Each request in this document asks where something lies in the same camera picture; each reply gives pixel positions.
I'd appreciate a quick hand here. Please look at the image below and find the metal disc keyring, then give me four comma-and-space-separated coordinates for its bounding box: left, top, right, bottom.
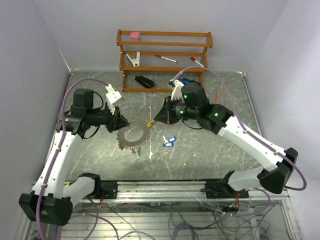
117, 120, 151, 157

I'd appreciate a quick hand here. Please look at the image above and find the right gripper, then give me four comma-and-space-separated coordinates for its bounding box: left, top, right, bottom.
154, 95, 200, 125

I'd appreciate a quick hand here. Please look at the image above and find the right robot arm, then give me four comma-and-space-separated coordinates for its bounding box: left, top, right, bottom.
154, 81, 298, 198

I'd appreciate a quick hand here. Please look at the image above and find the blue tag key upper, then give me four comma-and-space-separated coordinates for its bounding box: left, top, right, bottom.
167, 136, 177, 143

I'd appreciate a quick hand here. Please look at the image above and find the aluminium frame rail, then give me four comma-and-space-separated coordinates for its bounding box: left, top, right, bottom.
27, 178, 290, 203

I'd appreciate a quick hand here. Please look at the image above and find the blue tag key lower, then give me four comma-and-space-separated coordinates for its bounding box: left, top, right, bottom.
162, 136, 174, 148

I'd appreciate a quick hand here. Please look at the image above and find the blue tag key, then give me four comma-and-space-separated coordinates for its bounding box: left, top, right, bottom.
167, 136, 177, 143
162, 136, 174, 148

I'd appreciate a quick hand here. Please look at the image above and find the orange pencil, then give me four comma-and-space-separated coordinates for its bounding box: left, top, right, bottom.
215, 88, 221, 104

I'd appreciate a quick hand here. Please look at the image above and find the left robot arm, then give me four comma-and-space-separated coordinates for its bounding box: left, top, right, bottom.
18, 84, 129, 226

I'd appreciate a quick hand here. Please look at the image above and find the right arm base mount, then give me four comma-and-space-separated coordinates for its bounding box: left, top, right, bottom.
200, 179, 249, 199

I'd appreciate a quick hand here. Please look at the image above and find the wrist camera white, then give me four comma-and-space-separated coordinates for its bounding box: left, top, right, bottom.
168, 79, 185, 101
105, 84, 125, 115

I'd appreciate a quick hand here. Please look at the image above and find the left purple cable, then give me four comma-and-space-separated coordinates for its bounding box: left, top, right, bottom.
34, 77, 113, 240

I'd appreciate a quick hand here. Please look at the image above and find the pink eraser block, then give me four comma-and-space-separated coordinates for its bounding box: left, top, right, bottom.
130, 31, 141, 41

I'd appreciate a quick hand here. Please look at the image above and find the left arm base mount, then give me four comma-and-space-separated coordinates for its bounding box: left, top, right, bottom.
95, 180, 118, 200

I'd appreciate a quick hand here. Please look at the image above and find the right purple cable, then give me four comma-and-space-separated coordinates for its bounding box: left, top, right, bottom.
172, 65, 308, 218

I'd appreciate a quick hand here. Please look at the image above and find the blue stapler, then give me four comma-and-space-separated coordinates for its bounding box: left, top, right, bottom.
177, 76, 201, 86

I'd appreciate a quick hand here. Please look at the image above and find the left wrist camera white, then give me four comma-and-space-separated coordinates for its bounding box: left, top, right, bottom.
105, 84, 125, 115

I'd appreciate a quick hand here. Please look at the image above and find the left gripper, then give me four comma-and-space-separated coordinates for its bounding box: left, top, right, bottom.
86, 103, 130, 133

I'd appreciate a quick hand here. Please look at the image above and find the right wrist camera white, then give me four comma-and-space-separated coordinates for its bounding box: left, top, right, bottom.
168, 79, 185, 101

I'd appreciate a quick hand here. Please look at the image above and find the purple cable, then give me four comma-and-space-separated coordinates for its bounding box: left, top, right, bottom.
172, 65, 308, 218
34, 77, 113, 240

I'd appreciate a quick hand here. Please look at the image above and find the red-capped white marker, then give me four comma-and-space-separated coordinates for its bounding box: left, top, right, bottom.
190, 56, 205, 68

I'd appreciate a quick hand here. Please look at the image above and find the yellow tag key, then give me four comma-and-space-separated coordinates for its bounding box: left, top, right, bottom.
146, 120, 157, 128

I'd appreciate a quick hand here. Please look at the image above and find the red-capped marker pen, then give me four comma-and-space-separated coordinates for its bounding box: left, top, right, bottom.
154, 54, 178, 64

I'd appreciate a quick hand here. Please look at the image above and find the white plastic clamp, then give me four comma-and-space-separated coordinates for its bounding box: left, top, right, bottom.
125, 51, 141, 68

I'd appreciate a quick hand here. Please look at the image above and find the black stapler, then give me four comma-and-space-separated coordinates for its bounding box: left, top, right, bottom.
134, 74, 155, 89

